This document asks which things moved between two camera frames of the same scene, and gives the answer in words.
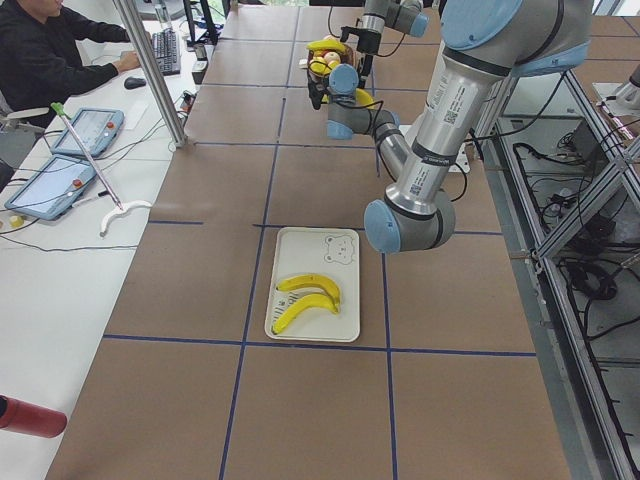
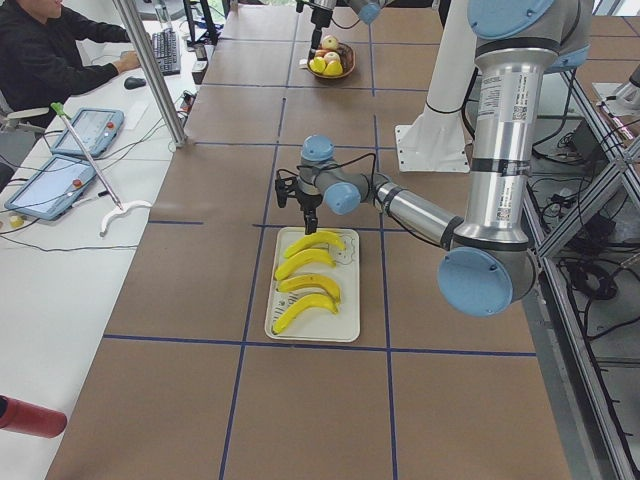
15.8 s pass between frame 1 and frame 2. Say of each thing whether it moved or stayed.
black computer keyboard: stayed
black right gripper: moved
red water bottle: stayed
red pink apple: stayed
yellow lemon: stayed
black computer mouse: stayed
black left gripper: moved
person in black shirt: stayed
